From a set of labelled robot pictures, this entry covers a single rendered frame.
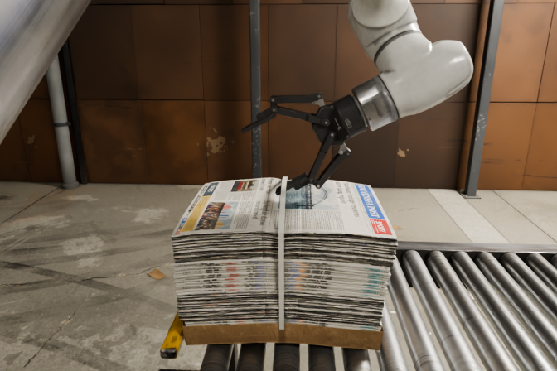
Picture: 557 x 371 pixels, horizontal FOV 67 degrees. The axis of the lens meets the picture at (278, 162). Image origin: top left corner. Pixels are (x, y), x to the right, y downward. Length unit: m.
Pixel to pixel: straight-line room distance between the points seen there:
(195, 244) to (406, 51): 0.50
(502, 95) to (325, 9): 1.69
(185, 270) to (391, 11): 0.59
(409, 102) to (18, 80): 0.64
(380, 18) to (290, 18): 2.90
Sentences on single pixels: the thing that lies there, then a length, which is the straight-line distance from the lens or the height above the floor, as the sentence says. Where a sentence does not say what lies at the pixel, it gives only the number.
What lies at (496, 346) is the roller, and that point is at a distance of 0.94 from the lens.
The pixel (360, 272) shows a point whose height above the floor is 0.96.
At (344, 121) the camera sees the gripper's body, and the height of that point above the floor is 1.21.
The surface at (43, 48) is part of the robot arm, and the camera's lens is 0.25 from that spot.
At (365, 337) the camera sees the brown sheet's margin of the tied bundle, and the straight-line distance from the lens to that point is 0.83.
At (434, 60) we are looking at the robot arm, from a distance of 0.78.
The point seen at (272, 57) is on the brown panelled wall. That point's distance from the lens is 3.70.
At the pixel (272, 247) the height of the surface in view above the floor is 1.01.
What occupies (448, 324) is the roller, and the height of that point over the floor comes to 0.80.
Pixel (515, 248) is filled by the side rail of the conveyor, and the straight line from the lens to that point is 1.33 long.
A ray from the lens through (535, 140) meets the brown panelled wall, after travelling 4.32.
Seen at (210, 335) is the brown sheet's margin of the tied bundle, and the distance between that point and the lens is 0.84.
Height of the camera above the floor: 1.35
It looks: 17 degrees down
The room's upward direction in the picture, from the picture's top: straight up
